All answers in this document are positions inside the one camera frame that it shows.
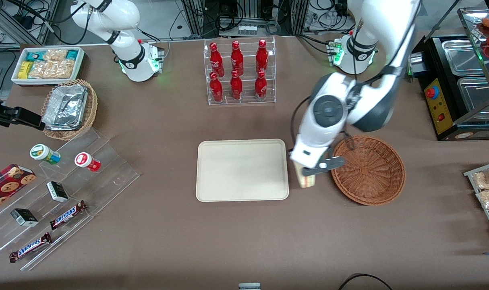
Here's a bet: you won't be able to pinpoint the triangular sandwich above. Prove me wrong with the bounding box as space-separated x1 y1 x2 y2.
294 161 316 189

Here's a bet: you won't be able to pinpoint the oval tan wicker basket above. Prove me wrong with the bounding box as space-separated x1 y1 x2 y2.
41 79 99 141

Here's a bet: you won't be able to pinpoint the cream plastic tray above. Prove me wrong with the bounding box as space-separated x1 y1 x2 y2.
196 139 290 202

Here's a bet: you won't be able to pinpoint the round brown wicker basket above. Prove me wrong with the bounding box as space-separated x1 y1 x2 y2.
331 135 406 206

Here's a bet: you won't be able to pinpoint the green lid cup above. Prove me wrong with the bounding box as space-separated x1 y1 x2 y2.
30 144 61 166

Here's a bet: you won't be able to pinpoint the stacked foil trays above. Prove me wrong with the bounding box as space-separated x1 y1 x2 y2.
42 85 89 131

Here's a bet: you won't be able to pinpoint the large clear cracker bag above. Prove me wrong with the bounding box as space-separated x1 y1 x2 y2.
28 60 75 79

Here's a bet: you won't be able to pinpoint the small clear cracker bag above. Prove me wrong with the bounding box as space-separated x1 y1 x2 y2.
43 49 69 62

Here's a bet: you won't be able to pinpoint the red cookie box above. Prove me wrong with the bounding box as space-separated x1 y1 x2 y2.
0 164 37 214

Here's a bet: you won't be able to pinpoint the red lid cup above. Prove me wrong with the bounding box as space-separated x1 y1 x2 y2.
75 152 101 172

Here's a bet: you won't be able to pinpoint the white plastic snack bin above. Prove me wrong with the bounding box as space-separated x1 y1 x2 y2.
11 47 86 86

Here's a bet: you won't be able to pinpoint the small black white box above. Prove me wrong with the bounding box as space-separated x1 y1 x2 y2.
46 181 69 203
10 208 39 227

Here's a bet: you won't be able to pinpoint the clear acrylic stepped shelf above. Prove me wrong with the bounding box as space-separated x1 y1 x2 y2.
0 128 140 271

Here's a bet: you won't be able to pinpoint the snickers bar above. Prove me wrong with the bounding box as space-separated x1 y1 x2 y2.
9 232 52 263
50 200 88 230

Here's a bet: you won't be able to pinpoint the red cola bottle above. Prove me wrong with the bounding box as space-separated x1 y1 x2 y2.
230 70 243 100
256 39 269 74
209 72 224 102
209 42 225 77
231 40 244 76
255 70 267 99

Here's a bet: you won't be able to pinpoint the metal equipment rack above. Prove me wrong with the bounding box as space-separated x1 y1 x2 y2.
190 0 309 37

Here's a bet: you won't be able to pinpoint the clear acrylic bottle rack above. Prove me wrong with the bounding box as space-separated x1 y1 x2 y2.
203 36 276 106

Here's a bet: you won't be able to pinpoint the black food warmer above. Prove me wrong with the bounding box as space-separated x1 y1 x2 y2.
406 0 489 141

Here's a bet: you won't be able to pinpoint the steel warmer pan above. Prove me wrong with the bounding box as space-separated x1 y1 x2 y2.
457 77 489 121
442 39 485 76

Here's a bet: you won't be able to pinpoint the aluminium frame rack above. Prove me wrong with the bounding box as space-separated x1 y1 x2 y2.
0 0 62 51

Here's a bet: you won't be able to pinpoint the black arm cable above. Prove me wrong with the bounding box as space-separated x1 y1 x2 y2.
290 99 311 139

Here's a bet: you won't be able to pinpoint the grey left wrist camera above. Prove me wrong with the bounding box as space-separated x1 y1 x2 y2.
302 156 346 177

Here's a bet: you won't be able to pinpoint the black table cable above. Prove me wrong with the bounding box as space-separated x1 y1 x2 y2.
338 273 394 290

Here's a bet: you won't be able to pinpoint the metal wire rack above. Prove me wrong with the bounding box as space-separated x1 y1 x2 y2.
464 160 489 246

